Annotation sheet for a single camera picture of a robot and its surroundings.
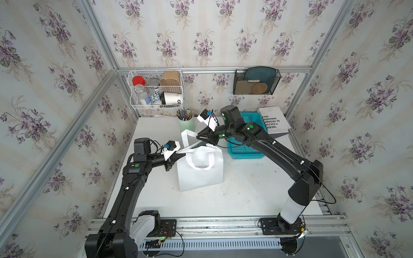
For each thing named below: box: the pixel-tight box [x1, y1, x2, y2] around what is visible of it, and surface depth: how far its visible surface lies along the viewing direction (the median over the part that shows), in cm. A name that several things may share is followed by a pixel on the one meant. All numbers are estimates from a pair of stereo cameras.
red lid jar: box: [132, 75, 146, 86], surface depth 94 cm
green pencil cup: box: [176, 108, 196, 134], surface depth 103 cm
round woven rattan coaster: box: [251, 82, 268, 95], surface depth 99 cm
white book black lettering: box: [257, 105, 292, 135], surface depth 109 cm
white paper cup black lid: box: [160, 91, 183, 105], surface depth 95 cm
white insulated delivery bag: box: [175, 129, 224, 192], surface depth 74 cm
